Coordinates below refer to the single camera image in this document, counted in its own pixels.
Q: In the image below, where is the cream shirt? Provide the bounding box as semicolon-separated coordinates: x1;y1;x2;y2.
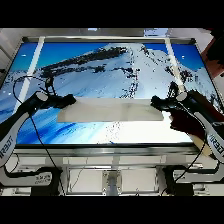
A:
56;97;165;124

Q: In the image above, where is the black cable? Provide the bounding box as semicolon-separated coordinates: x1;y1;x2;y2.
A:
12;74;64;176
161;99;210;197

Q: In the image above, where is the dark red garment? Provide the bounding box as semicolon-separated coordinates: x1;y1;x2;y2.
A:
169;90;224;142

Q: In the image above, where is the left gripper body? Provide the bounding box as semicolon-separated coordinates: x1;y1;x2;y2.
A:
53;93;77;110

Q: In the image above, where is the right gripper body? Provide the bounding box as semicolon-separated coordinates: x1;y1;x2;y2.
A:
150;95;175;111

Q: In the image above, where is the beige garment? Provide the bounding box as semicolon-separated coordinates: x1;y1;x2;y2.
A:
194;135;213;158

